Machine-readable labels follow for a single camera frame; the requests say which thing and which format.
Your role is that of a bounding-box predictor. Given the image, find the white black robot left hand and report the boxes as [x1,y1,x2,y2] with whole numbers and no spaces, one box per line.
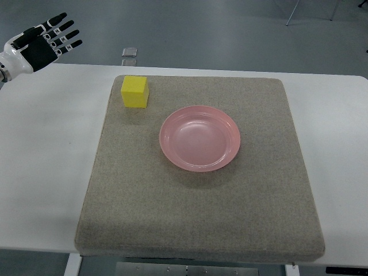
[1,13,82,80]

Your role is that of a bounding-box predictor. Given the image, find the yellow cube block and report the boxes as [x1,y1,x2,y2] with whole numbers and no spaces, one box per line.
[121,75,149,108]

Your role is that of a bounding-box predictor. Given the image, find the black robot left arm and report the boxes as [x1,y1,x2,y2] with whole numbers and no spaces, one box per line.
[0,63,12,87]

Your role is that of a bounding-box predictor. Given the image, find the clear floor plate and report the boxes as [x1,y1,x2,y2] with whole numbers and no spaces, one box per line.
[121,47,137,58]

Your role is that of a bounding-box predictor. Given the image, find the pink plate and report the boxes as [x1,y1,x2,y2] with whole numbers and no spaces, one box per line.
[159,105,241,173]

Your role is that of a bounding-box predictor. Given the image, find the white table leg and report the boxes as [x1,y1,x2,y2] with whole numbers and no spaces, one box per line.
[64,254,82,276]

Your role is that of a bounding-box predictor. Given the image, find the beige felt mat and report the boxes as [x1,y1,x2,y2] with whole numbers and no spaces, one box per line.
[74,76,325,263]

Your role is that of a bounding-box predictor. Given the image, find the metal stand legs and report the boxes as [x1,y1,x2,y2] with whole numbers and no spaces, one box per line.
[285,0,342,26]

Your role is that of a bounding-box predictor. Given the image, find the grey metal base plate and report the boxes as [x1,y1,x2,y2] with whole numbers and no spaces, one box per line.
[115,262,259,276]

